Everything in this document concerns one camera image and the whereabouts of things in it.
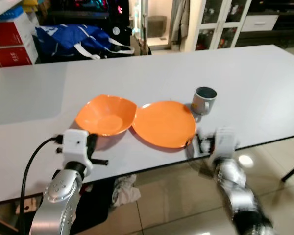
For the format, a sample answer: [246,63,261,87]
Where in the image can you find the orange bowl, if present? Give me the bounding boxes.
[75,94,138,137]

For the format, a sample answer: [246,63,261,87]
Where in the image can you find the orange plate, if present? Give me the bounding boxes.
[132,100,197,149]

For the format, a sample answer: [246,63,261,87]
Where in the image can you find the grey mug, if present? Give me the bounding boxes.
[191,87,218,116]

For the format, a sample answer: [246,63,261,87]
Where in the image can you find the crumpled white cloth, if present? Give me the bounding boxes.
[111,173,142,207]

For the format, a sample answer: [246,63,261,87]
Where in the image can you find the black table leg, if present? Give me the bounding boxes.
[281,160,294,183]

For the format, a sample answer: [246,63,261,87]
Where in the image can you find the red white cardboard box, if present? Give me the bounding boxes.
[0,45,39,68]
[0,10,38,48]

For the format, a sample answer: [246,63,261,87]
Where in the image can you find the white glass door cabinet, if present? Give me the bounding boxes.
[185,0,251,50]

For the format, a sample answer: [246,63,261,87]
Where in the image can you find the brown stool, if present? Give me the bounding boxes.
[147,16,169,38]

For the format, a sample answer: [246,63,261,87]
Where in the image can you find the white drawer unit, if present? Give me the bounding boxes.
[240,15,280,33]

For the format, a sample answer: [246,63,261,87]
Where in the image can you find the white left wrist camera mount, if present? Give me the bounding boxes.
[61,129,94,177]

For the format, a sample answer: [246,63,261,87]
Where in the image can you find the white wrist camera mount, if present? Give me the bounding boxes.
[61,129,94,177]
[213,127,239,160]

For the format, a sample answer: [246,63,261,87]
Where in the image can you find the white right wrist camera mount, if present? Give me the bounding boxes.
[213,127,239,160]

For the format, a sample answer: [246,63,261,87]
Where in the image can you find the blue bag with white straps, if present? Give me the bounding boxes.
[35,24,136,61]

